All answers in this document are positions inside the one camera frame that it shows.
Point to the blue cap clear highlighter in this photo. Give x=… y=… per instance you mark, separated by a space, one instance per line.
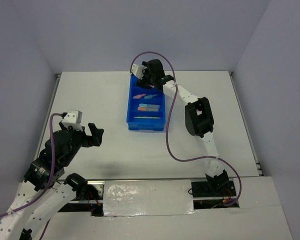
x=143 y=105

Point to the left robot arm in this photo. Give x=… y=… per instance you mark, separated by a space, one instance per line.
x=38 y=199

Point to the blue compartment tray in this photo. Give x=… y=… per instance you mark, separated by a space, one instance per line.
x=133 y=104

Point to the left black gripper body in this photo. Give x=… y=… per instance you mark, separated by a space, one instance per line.
x=79 y=137

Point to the orange cap grey highlighter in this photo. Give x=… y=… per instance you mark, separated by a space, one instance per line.
x=147 y=109

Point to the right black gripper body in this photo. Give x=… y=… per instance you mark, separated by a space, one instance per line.
x=148 y=78

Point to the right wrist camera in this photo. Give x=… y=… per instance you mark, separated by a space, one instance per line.
x=137 y=71

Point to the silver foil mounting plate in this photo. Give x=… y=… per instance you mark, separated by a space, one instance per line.
x=152 y=198

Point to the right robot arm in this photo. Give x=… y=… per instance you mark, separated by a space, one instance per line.
x=198 y=117

